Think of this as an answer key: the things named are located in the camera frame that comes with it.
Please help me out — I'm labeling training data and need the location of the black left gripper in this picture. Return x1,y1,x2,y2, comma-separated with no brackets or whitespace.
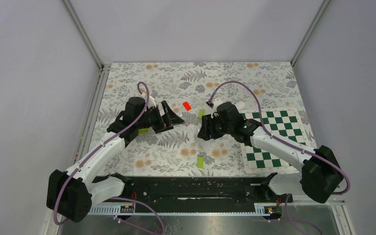
137,100,184,134

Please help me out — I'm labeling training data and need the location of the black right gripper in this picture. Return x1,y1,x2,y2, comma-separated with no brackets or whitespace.
198,112,234,141

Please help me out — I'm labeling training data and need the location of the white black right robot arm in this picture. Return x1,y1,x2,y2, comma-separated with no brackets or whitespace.
197,100,349,203

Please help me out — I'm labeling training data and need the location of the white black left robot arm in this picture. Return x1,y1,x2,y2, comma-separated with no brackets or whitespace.
46,96,184,222

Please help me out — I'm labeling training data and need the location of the green toy brick upper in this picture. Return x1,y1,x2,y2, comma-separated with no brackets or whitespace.
198,109,205,119

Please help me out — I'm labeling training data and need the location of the green toy brick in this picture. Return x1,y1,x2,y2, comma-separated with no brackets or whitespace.
197,157,204,169
198,109,205,119

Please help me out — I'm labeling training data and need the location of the red toy brick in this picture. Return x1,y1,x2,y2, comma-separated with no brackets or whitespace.
183,102,192,111

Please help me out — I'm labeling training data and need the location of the green toy brick lower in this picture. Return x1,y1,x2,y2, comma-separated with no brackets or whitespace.
197,157,204,169

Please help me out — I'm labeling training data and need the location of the floral patterned table mat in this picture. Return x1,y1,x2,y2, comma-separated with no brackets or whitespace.
90,62,314,176

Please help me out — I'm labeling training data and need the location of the green white checkerboard mat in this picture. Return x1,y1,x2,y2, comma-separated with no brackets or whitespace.
240,108,316,176

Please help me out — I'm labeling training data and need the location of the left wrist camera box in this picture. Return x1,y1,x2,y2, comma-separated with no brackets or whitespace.
148,90,157,108

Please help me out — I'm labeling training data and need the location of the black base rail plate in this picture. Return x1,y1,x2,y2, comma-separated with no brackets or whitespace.
101,176,294,214

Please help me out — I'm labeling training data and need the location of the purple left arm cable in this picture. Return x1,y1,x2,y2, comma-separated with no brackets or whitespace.
52,81,166,235

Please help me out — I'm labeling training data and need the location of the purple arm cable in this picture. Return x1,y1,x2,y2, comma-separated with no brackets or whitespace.
52,81,166,235
207,80,352,235

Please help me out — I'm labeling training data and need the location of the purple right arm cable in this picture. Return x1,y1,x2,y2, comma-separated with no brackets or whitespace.
207,80,352,235

